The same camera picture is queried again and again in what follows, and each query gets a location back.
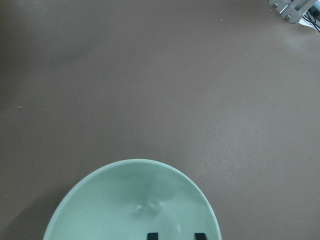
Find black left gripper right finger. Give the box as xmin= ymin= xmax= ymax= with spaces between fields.
xmin=194 ymin=232 xmax=207 ymax=240

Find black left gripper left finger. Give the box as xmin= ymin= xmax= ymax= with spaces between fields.
xmin=146 ymin=232 xmax=159 ymax=240

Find clear ice cubes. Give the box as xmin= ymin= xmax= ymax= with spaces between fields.
xmin=129 ymin=200 xmax=179 ymax=230

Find green bowl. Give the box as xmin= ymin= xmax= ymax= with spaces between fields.
xmin=43 ymin=159 xmax=222 ymax=240

